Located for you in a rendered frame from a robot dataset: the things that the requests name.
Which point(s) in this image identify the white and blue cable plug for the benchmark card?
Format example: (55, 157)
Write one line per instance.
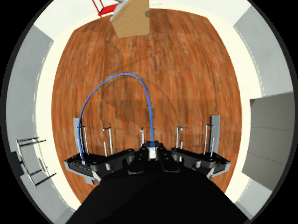
(152, 149)

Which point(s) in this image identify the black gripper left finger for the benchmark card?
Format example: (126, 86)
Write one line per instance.
(103, 166)

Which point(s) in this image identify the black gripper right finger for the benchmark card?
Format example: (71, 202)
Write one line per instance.
(202, 163)

